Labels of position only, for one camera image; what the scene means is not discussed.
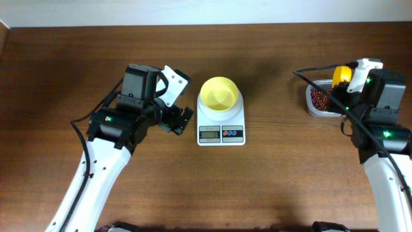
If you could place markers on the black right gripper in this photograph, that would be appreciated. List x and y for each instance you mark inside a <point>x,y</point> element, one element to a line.
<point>335,96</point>

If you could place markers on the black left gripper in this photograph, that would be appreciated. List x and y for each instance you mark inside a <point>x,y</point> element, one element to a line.
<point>170,114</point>

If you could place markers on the yellow plastic measuring scoop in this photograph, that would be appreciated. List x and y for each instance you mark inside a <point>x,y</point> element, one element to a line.
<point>341,74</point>

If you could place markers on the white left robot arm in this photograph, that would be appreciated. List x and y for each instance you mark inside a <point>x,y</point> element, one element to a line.
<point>109,143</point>

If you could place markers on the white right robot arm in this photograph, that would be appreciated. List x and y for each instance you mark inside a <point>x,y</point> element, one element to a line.
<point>370,99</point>

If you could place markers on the yellow plastic bowl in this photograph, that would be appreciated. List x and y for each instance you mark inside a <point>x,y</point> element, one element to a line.
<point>219,94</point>

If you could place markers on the white digital kitchen scale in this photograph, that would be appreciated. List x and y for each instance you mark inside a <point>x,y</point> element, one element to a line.
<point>221,128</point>

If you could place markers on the red adzuki beans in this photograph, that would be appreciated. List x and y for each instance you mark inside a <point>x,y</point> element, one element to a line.
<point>319,100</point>

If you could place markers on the clear plastic bean container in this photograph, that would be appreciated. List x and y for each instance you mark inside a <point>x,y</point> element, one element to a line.
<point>312,110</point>

